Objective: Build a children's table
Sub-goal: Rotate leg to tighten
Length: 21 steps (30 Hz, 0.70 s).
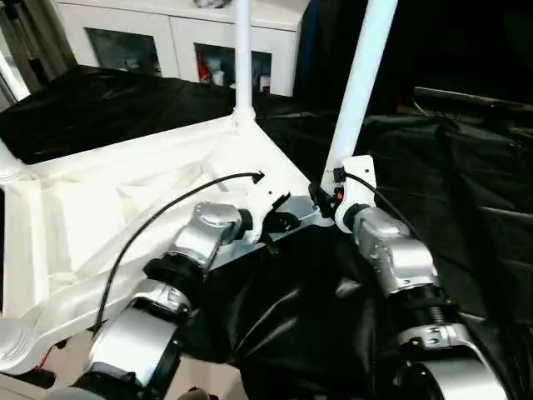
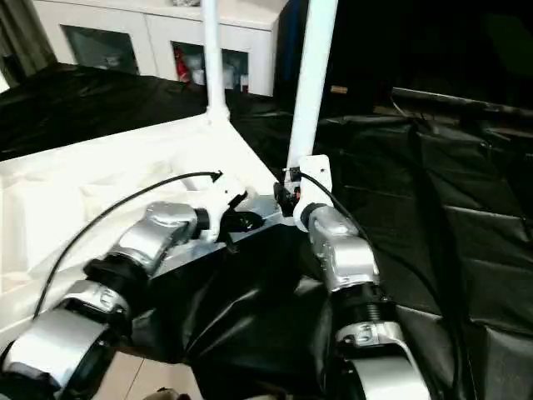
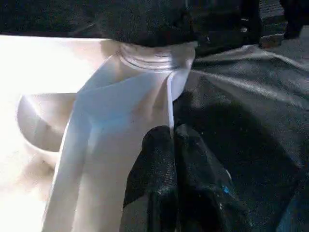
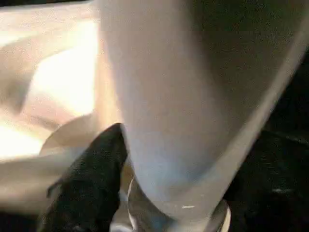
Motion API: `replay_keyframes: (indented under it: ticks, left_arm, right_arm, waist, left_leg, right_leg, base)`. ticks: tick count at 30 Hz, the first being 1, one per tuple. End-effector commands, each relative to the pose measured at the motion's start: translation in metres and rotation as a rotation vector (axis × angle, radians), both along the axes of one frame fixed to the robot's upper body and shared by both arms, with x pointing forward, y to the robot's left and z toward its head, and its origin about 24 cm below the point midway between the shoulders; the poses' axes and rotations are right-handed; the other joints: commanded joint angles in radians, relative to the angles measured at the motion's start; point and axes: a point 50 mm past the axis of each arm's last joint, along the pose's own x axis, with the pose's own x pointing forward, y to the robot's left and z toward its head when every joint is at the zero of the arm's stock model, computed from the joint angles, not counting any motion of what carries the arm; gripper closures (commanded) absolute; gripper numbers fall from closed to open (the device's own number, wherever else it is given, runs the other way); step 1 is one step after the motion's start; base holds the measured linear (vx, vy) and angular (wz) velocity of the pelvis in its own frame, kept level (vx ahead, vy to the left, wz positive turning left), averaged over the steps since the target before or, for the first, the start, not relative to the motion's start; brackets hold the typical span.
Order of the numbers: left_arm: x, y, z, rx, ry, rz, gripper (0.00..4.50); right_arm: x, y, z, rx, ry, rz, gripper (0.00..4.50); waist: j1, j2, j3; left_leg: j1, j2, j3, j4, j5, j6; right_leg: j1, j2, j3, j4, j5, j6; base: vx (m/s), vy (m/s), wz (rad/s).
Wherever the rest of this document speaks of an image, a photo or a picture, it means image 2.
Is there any white cabinet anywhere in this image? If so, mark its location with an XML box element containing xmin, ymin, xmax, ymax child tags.
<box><xmin>32</xmin><ymin>0</ymin><xmax>288</xmax><ymax>97</ymax></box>

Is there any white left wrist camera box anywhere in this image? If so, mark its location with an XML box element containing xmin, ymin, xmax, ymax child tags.
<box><xmin>196</xmin><ymin>171</ymin><xmax>249</xmax><ymax>244</ymax></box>

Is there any black left robot foot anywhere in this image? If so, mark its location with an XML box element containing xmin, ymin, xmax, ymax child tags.
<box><xmin>148</xmin><ymin>388</ymin><xmax>191</xmax><ymax>400</ymax></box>

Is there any white plastic table leg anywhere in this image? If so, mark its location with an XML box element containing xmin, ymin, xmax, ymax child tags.
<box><xmin>285</xmin><ymin>0</ymin><xmax>341</xmax><ymax>172</ymax></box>
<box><xmin>201</xmin><ymin>0</ymin><xmax>231</xmax><ymax>123</ymax></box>

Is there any black plastic mat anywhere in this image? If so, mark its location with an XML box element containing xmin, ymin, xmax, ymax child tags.
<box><xmin>0</xmin><ymin>62</ymin><xmax>533</xmax><ymax>400</ymax></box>

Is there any red carton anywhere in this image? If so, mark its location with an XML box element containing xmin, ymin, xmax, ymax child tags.
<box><xmin>172</xmin><ymin>46</ymin><xmax>189</xmax><ymax>83</ymax></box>

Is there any grey curtain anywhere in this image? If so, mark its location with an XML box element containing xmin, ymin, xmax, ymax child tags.
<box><xmin>0</xmin><ymin>0</ymin><xmax>57</xmax><ymax>84</ymax></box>

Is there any grey metal bar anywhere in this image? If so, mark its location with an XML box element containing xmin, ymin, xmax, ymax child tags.
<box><xmin>391</xmin><ymin>86</ymin><xmax>533</xmax><ymax>116</ymax></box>

